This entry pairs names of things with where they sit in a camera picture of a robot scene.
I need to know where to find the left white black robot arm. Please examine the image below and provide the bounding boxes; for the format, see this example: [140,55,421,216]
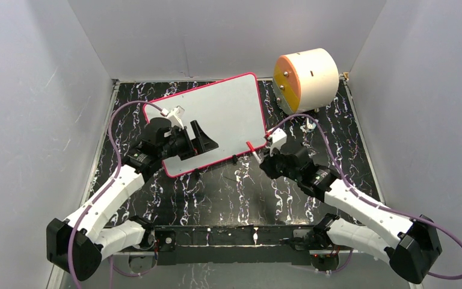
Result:
[46,117,219,281]

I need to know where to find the pink framed whiteboard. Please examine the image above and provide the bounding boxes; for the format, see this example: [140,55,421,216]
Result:
[153,73,266,178]

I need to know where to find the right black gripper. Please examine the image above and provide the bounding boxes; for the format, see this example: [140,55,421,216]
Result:
[259,144,300,183]

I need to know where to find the red marker cap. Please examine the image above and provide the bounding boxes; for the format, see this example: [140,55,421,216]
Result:
[246,141,255,152]

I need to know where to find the small white clip object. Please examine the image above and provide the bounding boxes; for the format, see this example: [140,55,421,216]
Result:
[300,118,316,133]

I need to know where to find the cream cylinder with orange face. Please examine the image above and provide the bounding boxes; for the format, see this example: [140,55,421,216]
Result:
[273,48,339,115]

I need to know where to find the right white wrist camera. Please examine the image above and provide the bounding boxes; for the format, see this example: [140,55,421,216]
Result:
[266,128,287,157]

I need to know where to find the white marker pen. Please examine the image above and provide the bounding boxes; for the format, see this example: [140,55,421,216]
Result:
[246,141,262,164]

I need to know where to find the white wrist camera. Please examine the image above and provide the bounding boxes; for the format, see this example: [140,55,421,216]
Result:
[266,128,287,157]
[161,105,185,129]

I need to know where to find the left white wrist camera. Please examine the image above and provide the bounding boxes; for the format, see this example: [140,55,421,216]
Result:
[161,105,185,129]

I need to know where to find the purple cable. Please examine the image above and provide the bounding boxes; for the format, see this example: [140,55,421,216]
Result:
[67,100,168,289]
[266,113,462,280]

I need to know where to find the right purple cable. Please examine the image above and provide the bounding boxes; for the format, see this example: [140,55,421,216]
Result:
[266,113,462,280]

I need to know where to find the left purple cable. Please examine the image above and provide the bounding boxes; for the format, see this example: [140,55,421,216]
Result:
[67,100,168,289]

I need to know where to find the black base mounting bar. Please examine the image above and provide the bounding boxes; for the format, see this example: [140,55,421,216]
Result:
[115,224,341,267]

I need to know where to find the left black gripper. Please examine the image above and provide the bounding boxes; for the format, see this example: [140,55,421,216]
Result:
[159,122,218,161]

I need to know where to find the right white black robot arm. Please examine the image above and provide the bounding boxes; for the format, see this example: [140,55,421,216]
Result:
[260,144,442,284]

